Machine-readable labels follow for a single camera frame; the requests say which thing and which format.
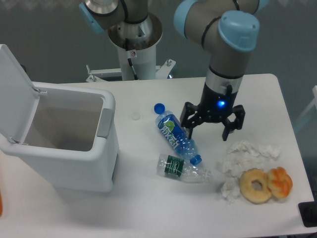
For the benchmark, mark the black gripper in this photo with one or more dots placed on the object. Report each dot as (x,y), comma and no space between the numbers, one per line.
(214,107)

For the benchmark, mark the white plastic trash can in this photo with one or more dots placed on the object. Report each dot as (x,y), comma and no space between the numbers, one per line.
(65,133)

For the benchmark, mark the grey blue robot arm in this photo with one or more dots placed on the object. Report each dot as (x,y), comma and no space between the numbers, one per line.
(227,29)

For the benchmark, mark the blue labelled water bottle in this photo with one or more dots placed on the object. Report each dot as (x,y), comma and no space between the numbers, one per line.
(175,134)

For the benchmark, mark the large crumpled white tissue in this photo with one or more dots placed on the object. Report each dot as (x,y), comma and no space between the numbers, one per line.
(243,155)

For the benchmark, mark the loose blue bottle cap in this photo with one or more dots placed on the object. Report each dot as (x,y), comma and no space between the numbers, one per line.
(159,108)

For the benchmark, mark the clear green labelled bottle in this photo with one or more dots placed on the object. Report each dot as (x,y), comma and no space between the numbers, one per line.
(178,169)

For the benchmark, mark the small crumpled white tissue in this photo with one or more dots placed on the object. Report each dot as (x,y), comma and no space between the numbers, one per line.
(230,190)

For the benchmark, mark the white bottle cap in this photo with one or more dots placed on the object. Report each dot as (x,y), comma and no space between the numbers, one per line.
(135,116)

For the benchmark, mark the orange glazed bread roll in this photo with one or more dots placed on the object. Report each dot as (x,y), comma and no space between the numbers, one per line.
(279,182)

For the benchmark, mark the black device at edge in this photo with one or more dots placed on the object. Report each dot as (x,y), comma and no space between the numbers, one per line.
(308,212)

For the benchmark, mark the orange object at edge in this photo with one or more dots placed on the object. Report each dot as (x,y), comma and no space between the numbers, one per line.
(1,205)

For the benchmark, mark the white metal base frame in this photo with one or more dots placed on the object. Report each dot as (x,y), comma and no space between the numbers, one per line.
(147,71)

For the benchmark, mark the plain ring doughnut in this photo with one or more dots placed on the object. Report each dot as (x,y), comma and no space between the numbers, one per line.
(253,186)

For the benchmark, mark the white frame at right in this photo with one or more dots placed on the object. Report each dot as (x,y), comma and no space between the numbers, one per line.
(309,112)

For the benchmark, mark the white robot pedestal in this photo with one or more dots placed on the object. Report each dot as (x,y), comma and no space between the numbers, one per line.
(136,44)

